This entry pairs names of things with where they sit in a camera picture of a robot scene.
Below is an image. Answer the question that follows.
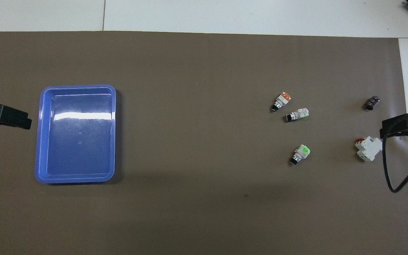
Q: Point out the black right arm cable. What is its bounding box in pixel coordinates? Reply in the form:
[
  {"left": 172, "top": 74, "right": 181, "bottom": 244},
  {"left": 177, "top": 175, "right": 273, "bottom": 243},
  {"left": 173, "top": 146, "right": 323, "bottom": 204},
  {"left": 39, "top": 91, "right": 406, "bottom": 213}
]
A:
[{"left": 383, "top": 111, "right": 408, "bottom": 194}]

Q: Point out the selector switch with pale green block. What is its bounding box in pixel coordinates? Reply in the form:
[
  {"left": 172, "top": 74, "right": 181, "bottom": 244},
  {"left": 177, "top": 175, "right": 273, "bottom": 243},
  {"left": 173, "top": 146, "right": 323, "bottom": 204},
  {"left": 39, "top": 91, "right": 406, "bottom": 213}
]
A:
[{"left": 284, "top": 108, "right": 310, "bottom": 123}]

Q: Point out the blue plastic tray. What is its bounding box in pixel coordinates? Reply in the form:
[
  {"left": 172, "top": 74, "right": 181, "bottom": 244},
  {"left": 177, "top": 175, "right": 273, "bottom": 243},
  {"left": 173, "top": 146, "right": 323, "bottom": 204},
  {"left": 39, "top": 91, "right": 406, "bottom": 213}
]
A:
[{"left": 35, "top": 84, "right": 117, "bottom": 184}]

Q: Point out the brown table mat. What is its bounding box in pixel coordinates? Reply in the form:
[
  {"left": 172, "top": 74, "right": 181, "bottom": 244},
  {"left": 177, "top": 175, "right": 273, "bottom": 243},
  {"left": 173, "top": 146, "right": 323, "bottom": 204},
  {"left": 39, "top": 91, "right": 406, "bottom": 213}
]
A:
[{"left": 0, "top": 31, "right": 408, "bottom": 255}]

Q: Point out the dark cylindrical capacitor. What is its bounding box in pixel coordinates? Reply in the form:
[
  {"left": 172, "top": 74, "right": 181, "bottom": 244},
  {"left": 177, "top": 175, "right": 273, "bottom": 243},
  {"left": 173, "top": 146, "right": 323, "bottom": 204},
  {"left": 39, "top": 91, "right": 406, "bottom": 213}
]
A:
[{"left": 364, "top": 95, "right": 381, "bottom": 111}]

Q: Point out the selector switch with orange block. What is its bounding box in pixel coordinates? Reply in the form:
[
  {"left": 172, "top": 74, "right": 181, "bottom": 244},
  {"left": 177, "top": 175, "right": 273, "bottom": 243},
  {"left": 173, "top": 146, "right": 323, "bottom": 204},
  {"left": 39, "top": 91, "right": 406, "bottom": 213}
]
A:
[{"left": 271, "top": 92, "right": 292, "bottom": 113}]

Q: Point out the white circuit breaker with red lever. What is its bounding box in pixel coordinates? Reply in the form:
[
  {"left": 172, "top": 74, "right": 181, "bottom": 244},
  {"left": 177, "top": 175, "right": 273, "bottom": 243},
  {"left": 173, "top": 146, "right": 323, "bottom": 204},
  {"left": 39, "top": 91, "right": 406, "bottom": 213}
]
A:
[{"left": 355, "top": 136, "right": 383, "bottom": 162}]

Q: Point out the selector switch with bright green block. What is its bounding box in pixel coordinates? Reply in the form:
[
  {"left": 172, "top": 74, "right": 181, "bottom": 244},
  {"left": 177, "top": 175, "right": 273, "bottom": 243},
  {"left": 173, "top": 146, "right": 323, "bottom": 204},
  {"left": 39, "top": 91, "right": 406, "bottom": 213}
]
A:
[{"left": 289, "top": 144, "right": 311, "bottom": 166}]

